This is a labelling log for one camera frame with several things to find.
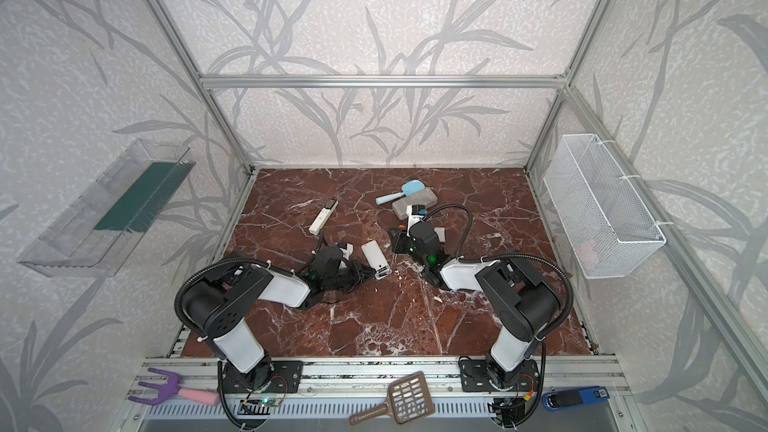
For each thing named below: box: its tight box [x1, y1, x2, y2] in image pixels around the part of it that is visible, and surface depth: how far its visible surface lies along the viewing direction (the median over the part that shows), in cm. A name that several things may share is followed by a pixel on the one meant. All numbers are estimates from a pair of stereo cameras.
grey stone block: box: [392, 188, 438, 220], surface depth 110 cm
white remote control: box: [361, 240, 392, 281], surface depth 96 cm
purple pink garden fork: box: [128, 368, 220, 406], surface depth 73 cm
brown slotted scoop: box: [349, 371, 436, 425], surface depth 72 cm
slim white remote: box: [308, 198, 339, 236], surface depth 107 cm
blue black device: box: [542, 386, 610, 412], surface depth 71 cm
